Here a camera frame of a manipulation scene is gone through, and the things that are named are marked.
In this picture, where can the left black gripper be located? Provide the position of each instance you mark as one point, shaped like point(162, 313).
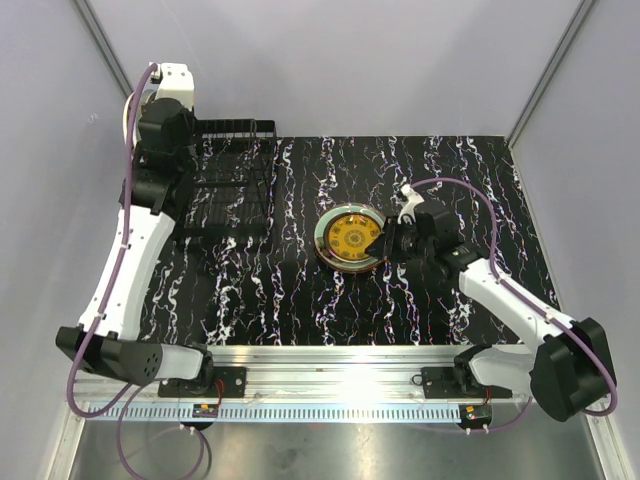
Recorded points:
point(188, 117)

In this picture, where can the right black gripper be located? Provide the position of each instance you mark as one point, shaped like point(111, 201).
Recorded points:
point(388, 241)

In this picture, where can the yellow patterned small plate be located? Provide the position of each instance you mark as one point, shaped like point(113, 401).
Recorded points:
point(349, 235)

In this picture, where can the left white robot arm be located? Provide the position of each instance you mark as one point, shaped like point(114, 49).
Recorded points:
point(154, 201)

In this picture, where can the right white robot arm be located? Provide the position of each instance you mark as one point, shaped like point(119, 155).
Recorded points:
point(568, 367)

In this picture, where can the stack of remaining plates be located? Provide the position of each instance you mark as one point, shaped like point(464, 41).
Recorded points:
point(323, 222)

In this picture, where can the black marble pattern mat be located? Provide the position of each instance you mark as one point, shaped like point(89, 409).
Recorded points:
point(274, 290)

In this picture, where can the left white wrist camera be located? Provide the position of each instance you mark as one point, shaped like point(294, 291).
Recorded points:
point(175, 81)

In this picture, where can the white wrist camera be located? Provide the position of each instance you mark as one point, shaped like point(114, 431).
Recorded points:
point(410, 200)
point(175, 81)

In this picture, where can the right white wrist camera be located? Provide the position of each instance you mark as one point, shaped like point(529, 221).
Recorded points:
point(410, 200)

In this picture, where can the black wire dish rack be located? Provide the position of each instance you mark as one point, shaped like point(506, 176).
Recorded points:
point(232, 194)

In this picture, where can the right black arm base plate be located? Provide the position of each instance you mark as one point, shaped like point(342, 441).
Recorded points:
point(449, 383)

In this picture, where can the left aluminium frame post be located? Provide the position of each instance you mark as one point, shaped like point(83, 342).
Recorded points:
point(90, 21)

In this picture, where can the aluminium frame post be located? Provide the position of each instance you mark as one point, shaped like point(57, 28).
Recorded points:
point(569, 37)
point(90, 21)

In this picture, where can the aluminium mounting rail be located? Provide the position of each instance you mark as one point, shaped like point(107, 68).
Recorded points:
point(365, 375)

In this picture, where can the white slotted cable duct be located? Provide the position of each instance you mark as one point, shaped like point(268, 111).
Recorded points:
point(234, 412)

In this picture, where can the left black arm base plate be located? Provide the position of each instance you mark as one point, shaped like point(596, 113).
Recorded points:
point(228, 381)

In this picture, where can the right aluminium frame post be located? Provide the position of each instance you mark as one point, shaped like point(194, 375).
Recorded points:
point(569, 37)

